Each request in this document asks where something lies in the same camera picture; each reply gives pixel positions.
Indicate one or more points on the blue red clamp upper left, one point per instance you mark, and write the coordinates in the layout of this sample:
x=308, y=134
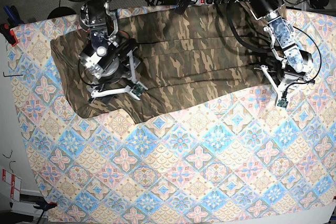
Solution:
x=13, y=20

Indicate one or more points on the white power strip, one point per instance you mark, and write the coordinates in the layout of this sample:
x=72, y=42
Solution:
x=208, y=2

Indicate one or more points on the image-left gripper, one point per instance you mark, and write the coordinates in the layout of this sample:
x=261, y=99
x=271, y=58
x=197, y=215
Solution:
x=114, y=74

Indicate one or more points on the camouflage T-shirt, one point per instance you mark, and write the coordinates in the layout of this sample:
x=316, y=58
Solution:
x=186, y=60

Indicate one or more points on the black hex key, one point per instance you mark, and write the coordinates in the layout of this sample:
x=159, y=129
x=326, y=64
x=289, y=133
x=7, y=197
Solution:
x=11, y=75

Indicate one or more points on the blue clamp lower left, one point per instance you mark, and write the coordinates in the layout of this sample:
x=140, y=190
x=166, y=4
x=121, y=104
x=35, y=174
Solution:
x=44, y=206

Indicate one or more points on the red white label card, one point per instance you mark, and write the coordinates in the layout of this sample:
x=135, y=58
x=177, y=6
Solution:
x=12, y=184

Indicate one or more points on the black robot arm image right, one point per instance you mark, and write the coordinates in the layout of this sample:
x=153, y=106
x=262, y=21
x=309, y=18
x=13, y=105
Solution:
x=294, y=65

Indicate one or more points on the patterned tile tablecloth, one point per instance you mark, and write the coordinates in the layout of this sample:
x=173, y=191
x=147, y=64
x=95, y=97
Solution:
x=234, y=158

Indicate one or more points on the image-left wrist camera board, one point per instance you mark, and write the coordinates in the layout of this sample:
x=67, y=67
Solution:
x=138, y=89

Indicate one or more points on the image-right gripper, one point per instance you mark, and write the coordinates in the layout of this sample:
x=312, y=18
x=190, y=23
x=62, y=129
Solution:
x=285, y=82

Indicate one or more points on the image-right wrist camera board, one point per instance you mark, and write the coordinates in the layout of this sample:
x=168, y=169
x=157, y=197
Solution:
x=282, y=103

